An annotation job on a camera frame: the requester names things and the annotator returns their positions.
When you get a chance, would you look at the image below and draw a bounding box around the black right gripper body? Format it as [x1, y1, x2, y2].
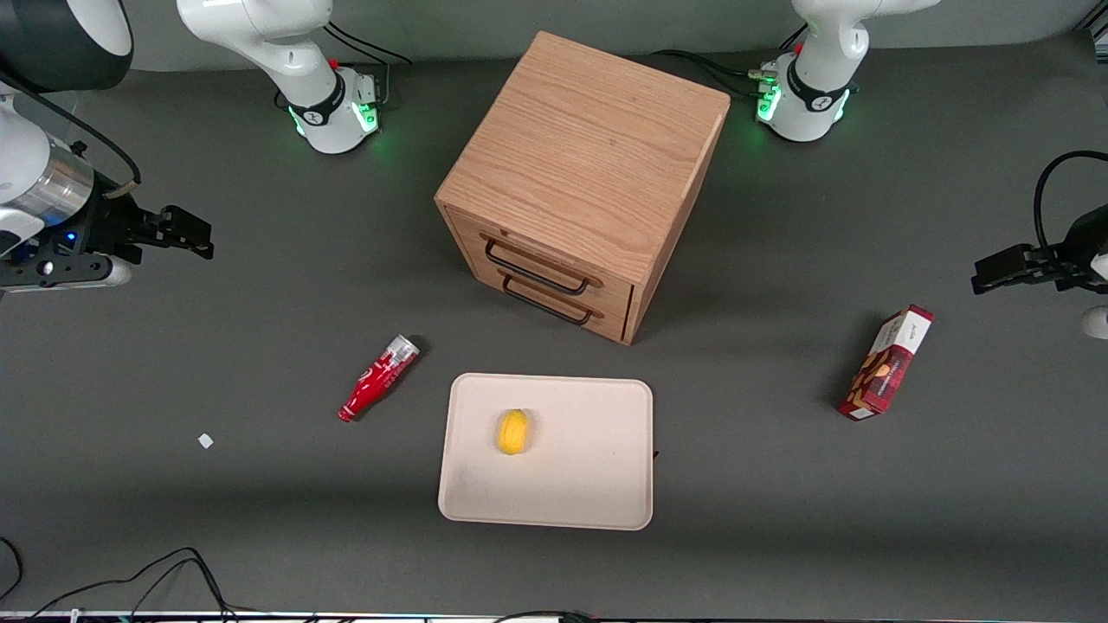
[61, 192, 170, 266]

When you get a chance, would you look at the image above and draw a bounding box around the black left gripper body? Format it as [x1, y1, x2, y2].
[1037, 203, 1108, 293]

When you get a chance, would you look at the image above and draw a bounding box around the beige rectangular tray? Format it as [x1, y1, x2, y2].
[437, 373, 654, 531]

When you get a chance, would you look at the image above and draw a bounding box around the red cookie box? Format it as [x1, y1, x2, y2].
[838, 305, 935, 422]

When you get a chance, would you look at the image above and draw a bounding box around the yellow lemon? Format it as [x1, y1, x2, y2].
[496, 408, 531, 456]

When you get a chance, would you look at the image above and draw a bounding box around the wooden drawer front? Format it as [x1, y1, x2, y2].
[462, 255, 634, 344]
[445, 208, 638, 318]

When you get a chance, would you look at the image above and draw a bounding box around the wooden drawer cabinet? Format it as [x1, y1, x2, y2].
[435, 31, 731, 346]

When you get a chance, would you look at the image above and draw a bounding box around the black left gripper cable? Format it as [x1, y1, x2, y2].
[1033, 151, 1108, 254]

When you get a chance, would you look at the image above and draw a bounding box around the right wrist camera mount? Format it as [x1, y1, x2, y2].
[0, 252, 132, 292]

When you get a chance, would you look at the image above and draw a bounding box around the black cable along right arm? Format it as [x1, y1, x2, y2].
[0, 69, 142, 202]

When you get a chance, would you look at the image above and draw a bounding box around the black right arm base cable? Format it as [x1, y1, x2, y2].
[324, 21, 414, 110]

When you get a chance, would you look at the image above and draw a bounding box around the black arm base cable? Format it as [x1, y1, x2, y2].
[324, 21, 414, 110]
[649, 24, 811, 101]

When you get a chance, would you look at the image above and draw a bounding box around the black metal drawer handle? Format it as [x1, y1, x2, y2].
[501, 275, 599, 327]
[484, 238, 593, 296]

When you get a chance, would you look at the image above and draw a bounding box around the black floor cable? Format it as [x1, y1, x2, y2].
[128, 558, 228, 622]
[26, 546, 236, 622]
[0, 536, 24, 603]

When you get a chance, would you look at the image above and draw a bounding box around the black left arm base cable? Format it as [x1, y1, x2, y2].
[649, 24, 811, 101]

